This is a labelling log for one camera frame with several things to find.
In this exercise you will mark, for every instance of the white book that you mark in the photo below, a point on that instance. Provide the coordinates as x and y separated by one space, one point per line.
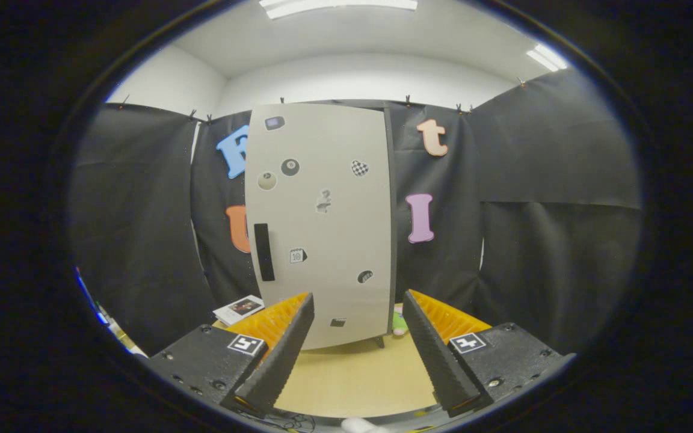
239 308

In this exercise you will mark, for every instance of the black backdrop cloth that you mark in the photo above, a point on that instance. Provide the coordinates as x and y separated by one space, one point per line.
142 240

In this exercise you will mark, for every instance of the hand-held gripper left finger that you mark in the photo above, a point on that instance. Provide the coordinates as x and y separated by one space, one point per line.
280 361

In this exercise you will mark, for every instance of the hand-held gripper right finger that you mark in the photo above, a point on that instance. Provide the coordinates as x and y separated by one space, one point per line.
437 355

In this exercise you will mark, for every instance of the grey shoe cabinet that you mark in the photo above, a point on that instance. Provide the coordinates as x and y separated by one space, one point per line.
392 240

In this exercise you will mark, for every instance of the long ceiling light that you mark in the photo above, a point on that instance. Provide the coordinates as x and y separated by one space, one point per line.
334 6

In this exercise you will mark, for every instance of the green pink plush toy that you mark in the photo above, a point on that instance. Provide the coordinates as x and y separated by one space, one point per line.
399 325

